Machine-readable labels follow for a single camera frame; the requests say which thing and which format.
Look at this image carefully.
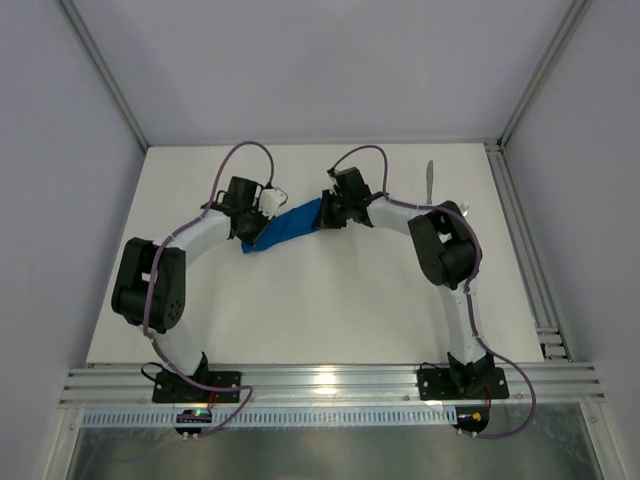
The left aluminium frame post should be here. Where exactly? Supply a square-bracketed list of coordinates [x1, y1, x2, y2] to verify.
[56, 0, 150, 153]

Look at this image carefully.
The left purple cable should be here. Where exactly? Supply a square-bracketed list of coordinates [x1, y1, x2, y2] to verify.
[140, 140, 277, 441]

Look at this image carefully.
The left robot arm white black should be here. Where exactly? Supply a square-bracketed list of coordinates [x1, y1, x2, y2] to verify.
[111, 176, 288, 403]

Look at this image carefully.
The slotted grey cable duct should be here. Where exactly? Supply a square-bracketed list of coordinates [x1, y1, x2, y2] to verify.
[81, 405, 457, 428]

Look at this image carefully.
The aluminium front rail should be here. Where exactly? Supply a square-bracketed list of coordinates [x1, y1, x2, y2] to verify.
[60, 362, 605, 407]

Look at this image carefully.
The right aluminium side rail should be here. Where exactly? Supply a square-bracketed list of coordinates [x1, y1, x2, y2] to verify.
[485, 141, 573, 362]

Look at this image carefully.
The aluminium frame post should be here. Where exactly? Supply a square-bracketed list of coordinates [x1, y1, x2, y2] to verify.
[56, 0, 150, 153]
[497, 0, 592, 149]

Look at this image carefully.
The left black connector box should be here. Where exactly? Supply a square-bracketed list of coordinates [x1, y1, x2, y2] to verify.
[173, 408, 212, 437]

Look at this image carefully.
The purple cable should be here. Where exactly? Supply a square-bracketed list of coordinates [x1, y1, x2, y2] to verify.
[327, 144, 538, 440]
[140, 140, 277, 441]

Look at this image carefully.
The right aluminium frame post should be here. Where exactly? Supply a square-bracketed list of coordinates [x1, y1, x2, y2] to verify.
[497, 0, 592, 149]

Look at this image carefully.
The black connector box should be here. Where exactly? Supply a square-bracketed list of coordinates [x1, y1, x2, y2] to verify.
[453, 411, 490, 437]
[173, 408, 212, 437]

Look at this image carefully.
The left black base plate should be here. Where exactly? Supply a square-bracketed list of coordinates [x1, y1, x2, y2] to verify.
[152, 370, 241, 404]

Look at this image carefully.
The right black connector box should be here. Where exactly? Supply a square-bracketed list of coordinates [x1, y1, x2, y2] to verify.
[453, 411, 490, 437]

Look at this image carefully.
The silver table knife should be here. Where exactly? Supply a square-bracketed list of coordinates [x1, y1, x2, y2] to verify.
[425, 160, 435, 205]

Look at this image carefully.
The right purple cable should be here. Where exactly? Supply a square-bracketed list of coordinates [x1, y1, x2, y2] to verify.
[327, 144, 538, 440]

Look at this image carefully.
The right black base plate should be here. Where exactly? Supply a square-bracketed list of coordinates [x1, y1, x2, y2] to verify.
[416, 364, 510, 400]

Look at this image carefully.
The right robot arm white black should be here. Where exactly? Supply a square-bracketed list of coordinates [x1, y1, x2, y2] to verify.
[314, 167, 509, 401]

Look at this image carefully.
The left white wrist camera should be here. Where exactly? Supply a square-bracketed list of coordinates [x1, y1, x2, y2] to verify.
[258, 187, 288, 218]

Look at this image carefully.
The blue cloth napkin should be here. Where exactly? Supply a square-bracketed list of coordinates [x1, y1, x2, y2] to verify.
[241, 198, 321, 254]

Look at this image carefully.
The silver fork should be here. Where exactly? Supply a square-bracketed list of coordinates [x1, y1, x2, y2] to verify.
[459, 201, 470, 217]

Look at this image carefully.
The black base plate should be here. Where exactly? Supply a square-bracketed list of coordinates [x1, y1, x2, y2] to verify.
[152, 370, 241, 404]
[416, 364, 510, 400]

